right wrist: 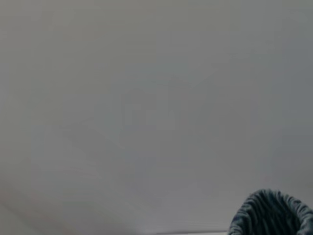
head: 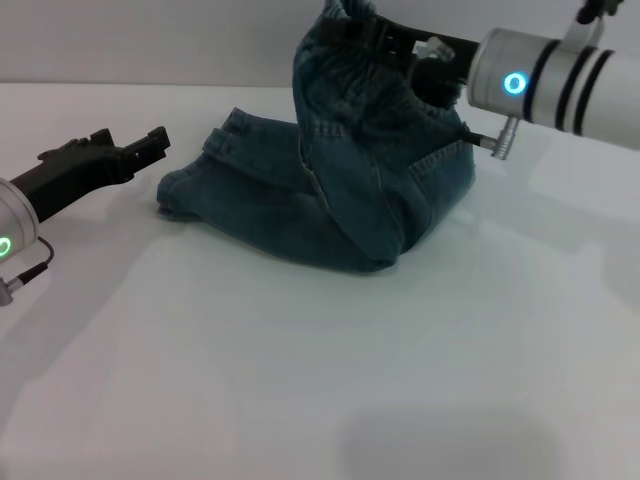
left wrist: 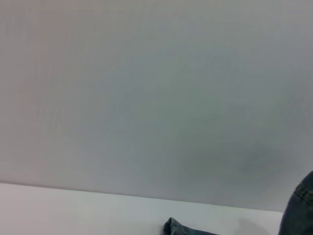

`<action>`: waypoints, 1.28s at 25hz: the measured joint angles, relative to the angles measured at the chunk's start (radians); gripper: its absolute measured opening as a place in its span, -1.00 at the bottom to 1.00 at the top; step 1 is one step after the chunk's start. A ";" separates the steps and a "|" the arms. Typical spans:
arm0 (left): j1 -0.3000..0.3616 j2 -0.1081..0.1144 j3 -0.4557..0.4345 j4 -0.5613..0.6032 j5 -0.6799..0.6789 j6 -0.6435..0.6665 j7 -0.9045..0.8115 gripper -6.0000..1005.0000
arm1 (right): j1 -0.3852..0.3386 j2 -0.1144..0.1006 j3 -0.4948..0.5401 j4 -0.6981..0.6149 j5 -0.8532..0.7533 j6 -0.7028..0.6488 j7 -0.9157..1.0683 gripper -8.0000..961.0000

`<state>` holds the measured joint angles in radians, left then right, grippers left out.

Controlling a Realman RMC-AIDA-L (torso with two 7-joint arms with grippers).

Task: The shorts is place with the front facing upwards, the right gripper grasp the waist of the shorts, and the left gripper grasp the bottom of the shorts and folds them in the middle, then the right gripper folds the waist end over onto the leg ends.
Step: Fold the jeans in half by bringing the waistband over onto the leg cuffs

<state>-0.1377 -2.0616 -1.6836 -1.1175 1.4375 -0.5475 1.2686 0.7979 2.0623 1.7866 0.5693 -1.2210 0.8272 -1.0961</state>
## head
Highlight blue denim shorts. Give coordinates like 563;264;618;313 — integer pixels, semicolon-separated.
155;0;476;274

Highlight silver clamp bracket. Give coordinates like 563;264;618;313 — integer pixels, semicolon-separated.
563;0;609;51

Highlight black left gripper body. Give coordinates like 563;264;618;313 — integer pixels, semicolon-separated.
9;139;132;221

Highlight clear plastic cable plug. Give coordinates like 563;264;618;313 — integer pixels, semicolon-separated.
413;37;457;64

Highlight right arm cable with plug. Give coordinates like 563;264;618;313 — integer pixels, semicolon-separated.
462;117;521;161

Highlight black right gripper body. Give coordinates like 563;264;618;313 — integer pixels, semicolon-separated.
394;24;481;81

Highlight arm cable with plug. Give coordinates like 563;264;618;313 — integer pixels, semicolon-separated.
462;117;521;161
0;235;55;307

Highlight left arm cable with plug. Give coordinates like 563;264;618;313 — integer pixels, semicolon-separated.
0;235;55;307

